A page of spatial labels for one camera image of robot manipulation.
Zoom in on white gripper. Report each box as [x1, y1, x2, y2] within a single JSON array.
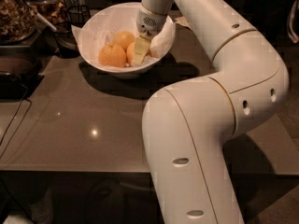
[[132, 6, 167, 66]]

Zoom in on orange fruit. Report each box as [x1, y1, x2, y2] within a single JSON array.
[[112, 31, 135, 50], [126, 43, 135, 65], [98, 44, 126, 67]]

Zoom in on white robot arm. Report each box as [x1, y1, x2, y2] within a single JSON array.
[[136, 0, 289, 224]]

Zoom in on white ceramic bowl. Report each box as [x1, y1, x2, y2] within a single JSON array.
[[77, 2, 177, 80]]

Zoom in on orange fruit back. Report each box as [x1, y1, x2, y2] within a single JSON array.
[[112, 31, 135, 50]]

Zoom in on folded paper napkins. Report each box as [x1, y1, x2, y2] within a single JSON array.
[[175, 16, 191, 29]]

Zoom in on dark glass cup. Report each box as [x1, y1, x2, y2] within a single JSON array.
[[54, 21, 79, 59]]

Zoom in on black appliance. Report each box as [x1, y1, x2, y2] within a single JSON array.
[[0, 50, 43, 100]]

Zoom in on large glass nut jar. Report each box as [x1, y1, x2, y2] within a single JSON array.
[[0, 0, 36, 45]]

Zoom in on black wire holder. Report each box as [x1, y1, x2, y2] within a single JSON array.
[[68, 5, 91, 28]]

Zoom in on white spoon handle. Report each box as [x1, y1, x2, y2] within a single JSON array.
[[25, 4, 57, 32]]

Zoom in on black power cable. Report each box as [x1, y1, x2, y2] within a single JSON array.
[[0, 71, 34, 161]]

